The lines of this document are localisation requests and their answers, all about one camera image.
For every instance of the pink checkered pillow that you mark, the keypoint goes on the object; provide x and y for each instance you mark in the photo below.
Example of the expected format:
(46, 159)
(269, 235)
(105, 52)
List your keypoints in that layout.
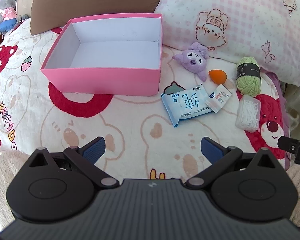
(268, 30)

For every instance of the small white tissue pack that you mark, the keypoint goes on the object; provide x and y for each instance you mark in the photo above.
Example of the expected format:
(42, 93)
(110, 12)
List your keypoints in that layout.
(218, 98)

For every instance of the green yarn ball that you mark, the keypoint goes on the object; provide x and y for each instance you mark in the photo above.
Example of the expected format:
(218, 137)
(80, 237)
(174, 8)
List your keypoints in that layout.
(248, 77)

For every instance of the purple plush toy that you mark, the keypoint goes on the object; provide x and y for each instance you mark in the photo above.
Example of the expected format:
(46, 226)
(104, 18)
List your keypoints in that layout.
(194, 59)

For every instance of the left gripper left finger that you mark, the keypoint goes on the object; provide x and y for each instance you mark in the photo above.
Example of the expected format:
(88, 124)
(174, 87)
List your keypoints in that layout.
(84, 159)

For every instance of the pink cardboard box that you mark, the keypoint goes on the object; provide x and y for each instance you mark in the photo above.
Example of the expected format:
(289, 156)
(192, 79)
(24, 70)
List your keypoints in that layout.
(117, 54)

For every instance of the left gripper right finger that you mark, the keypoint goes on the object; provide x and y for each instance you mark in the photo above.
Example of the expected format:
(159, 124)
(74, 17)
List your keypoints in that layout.
(222, 161)

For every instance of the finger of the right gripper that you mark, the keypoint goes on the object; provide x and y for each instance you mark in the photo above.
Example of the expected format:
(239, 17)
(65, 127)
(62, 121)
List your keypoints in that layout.
(290, 145)

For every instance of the brown pillow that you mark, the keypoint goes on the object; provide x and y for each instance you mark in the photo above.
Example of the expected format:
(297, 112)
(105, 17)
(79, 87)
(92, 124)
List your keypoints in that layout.
(90, 0)

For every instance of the blue wet wipes pack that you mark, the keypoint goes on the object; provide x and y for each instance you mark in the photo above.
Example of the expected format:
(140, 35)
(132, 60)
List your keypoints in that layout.
(186, 104)

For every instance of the grey plush doll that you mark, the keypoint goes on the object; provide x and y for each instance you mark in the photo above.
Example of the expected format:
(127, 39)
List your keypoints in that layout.
(8, 15)

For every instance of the orange makeup sponge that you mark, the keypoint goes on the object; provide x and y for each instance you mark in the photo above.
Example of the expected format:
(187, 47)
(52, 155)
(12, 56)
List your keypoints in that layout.
(218, 76)

